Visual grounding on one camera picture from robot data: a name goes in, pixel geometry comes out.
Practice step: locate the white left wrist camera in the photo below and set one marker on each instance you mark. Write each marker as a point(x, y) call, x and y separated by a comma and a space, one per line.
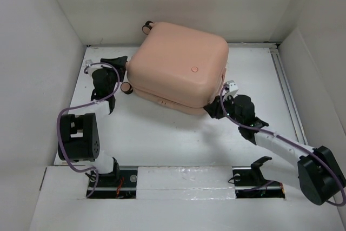
point(90, 67)

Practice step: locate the pink hard-shell suitcase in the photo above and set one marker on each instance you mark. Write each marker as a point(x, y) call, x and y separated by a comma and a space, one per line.
point(178, 67)

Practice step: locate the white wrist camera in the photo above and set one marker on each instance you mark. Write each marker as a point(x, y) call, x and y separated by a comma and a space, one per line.
point(231, 89)
point(90, 67)

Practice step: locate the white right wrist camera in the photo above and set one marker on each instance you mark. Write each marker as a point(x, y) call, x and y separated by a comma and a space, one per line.
point(231, 89)

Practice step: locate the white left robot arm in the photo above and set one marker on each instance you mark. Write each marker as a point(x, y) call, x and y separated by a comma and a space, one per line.
point(78, 138)

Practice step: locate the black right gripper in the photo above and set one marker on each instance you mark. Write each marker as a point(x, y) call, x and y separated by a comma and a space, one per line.
point(214, 107)

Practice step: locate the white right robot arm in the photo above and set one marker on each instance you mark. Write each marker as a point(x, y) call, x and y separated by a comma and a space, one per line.
point(319, 177)

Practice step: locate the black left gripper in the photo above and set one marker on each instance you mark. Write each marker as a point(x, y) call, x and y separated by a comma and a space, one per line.
point(120, 62)

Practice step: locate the aluminium frame rail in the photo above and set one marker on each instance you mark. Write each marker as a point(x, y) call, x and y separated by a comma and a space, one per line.
point(288, 96)

